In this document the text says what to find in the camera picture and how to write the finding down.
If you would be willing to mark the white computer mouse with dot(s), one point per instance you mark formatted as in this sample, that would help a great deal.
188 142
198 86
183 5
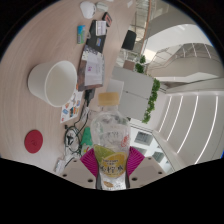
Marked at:
87 9

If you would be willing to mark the black and red phone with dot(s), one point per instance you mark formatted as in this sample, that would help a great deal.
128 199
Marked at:
107 19

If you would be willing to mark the white card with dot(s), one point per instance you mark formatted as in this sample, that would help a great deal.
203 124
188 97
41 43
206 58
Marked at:
101 28

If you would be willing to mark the black chair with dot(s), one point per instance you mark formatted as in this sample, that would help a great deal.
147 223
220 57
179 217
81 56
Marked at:
129 40

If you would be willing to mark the small black box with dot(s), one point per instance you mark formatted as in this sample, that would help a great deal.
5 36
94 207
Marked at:
89 95

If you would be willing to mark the flat round red coaster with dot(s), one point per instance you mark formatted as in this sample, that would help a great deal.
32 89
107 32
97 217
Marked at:
33 141

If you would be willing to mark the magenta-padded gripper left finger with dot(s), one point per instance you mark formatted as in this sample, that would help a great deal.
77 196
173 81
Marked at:
76 171

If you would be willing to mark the clear lemon drink bottle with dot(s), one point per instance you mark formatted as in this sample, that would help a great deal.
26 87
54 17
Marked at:
110 136

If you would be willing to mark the small potted plants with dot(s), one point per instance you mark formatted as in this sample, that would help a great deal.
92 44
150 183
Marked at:
140 65

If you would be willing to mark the group of ceiling light strips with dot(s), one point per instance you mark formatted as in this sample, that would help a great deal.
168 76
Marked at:
196 126

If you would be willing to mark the white ceramic mug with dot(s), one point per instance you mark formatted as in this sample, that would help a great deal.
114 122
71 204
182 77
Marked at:
40 81

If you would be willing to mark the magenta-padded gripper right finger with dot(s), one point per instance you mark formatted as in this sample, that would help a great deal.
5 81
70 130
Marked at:
148 171

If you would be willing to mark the small blue-green pack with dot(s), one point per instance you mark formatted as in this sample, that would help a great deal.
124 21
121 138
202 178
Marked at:
81 34

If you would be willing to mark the open printed booklet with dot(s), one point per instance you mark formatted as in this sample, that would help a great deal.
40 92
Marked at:
91 70

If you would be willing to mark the colourful sticker sheet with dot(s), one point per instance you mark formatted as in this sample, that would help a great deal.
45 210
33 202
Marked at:
70 108

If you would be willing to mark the black notebook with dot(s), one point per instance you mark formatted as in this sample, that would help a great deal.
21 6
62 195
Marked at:
96 45

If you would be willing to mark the white adapter block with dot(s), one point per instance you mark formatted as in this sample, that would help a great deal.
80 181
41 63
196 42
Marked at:
102 6

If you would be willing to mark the white planter wall with greenery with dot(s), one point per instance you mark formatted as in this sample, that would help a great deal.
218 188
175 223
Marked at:
133 86

